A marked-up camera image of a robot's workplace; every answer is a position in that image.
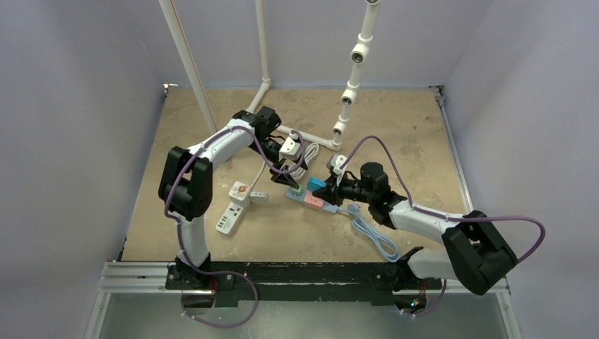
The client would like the light blue power strip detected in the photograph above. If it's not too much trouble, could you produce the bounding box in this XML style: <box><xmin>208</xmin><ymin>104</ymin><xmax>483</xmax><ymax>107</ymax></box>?
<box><xmin>285</xmin><ymin>190</ymin><xmax>339</xmax><ymax>214</ymax></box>

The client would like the pink cube adapter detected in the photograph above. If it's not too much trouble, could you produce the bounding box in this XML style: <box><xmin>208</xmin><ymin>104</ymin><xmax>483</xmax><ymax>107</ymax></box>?
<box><xmin>303</xmin><ymin>191</ymin><xmax>324</xmax><ymax>209</ymax></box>

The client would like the green plug adapter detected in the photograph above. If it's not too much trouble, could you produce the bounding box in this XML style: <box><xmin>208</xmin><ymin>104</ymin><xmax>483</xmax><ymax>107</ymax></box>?
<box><xmin>288</xmin><ymin>186</ymin><xmax>304</xmax><ymax>197</ymax></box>

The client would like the white power strip cable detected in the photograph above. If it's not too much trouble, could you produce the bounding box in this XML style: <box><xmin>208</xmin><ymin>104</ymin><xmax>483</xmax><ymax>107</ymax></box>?
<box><xmin>250</xmin><ymin>142</ymin><xmax>321</xmax><ymax>188</ymax></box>

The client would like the white USB power strip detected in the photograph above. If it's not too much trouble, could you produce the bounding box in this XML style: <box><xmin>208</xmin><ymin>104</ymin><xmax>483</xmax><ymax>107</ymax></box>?
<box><xmin>215</xmin><ymin>202</ymin><xmax>247</xmax><ymax>237</ymax></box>

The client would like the blue plug adapter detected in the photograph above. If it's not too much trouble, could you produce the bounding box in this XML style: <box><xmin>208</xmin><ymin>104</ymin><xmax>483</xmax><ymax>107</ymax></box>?
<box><xmin>307</xmin><ymin>177</ymin><xmax>327</xmax><ymax>192</ymax></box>

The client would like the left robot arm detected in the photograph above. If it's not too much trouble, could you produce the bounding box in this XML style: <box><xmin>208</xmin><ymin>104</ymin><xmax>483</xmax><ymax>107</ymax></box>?
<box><xmin>158</xmin><ymin>107</ymin><xmax>308</xmax><ymax>289</ymax></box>

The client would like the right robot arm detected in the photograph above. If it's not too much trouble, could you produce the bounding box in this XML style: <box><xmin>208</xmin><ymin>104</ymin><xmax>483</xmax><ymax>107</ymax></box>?
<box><xmin>309</xmin><ymin>162</ymin><xmax>518</xmax><ymax>295</ymax></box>

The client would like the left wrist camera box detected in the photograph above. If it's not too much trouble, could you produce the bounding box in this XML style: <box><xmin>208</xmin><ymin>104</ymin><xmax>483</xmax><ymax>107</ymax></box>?
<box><xmin>278</xmin><ymin>135</ymin><xmax>302</xmax><ymax>162</ymax></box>

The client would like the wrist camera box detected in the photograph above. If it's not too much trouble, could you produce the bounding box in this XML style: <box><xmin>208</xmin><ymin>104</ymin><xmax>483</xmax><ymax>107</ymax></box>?
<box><xmin>278</xmin><ymin>135</ymin><xmax>302</xmax><ymax>162</ymax></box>
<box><xmin>328</xmin><ymin>153</ymin><xmax>347</xmax><ymax>176</ymax></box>

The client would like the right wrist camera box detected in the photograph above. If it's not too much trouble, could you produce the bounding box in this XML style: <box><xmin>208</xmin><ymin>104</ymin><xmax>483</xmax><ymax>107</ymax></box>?
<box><xmin>328</xmin><ymin>153</ymin><xmax>347</xmax><ymax>176</ymax></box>

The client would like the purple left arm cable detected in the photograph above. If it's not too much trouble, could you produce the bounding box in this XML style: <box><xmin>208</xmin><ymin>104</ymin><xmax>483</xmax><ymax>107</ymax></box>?
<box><xmin>163</xmin><ymin>125</ymin><xmax>307</xmax><ymax>328</ymax></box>

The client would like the light blue power cable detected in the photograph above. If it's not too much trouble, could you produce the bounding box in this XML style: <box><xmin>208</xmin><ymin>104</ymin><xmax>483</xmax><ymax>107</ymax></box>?
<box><xmin>338</xmin><ymin>204</ymin><xmax>401</xmax><ymax>263</ymax></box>

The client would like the aluminium rail right table edge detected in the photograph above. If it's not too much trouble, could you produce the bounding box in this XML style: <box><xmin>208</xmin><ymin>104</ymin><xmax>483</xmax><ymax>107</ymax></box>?
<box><xmin>428</xmin><ymin>85</ymin><xmax>474</xmax><ymax>213</ymax></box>

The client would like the white PVC pipe frame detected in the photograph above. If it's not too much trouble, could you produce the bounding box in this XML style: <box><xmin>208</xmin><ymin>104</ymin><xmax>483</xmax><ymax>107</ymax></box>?
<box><xmin>159</xmin><ymin>0</ymin><xmax>381</xmax><ymax>150</ymax></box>

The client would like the aluminium front rail frame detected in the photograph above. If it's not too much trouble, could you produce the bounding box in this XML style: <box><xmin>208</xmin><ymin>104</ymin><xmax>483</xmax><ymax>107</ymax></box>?
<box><xmin>85</xmin><ymin>261</ymin><xmax>521</xmax><ymax>338</ymax></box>

